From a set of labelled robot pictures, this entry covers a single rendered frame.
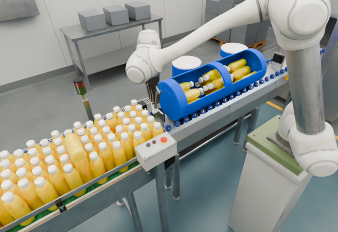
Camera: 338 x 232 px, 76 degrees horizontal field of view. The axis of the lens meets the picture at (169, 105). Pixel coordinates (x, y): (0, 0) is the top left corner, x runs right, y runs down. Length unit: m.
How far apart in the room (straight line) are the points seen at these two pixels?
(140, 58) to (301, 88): 0.58
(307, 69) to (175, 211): 1.70
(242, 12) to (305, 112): 0.44
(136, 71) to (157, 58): 0.10
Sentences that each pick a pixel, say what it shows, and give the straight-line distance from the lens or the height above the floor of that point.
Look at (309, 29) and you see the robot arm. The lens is 0.72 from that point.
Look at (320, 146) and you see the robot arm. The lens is 1.04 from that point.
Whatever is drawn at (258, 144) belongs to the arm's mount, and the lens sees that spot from 1.32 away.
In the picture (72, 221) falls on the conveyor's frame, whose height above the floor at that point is 0.78.
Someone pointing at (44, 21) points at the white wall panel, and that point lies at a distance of 4.33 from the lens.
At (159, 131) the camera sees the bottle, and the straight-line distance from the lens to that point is 1.27.
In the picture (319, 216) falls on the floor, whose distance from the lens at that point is 2.48.
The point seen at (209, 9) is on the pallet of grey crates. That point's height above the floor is 0.73.
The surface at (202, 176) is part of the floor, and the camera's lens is 2.38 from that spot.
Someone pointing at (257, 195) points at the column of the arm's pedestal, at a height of 0.64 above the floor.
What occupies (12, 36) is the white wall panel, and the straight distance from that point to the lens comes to 4.34.
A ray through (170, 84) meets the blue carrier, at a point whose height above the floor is 1.23.
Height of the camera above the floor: 1.94
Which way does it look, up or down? 37 degrees down
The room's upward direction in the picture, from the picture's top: 3 degrees counter-clockwise
